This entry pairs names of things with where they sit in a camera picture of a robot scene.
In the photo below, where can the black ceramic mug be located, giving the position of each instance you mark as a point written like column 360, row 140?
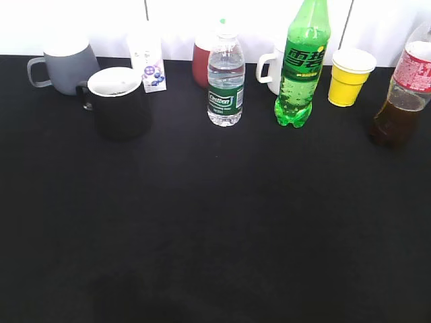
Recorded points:
column 116, row 97

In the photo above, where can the cola bottle red label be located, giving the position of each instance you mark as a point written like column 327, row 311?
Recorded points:
column 408, row 93

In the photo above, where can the green sprite bottle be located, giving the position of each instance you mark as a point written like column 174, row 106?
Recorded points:
column 306, row 44

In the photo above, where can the yellow paper cup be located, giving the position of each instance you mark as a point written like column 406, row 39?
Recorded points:
column 351, row 69

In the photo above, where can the clear water bottle green label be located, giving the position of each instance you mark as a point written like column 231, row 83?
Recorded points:
column 226, row 76

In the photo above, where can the white ceramic mug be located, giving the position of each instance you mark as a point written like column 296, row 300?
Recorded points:
column 275, row 60

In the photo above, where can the red ceramic mug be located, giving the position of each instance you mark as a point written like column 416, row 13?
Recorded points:
column 201, row 51

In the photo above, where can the white blueberry yogurt bottle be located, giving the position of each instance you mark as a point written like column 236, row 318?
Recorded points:
column 146, row 56

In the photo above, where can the grey ceramic mug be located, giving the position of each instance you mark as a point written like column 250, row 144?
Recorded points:
column 69, row 60

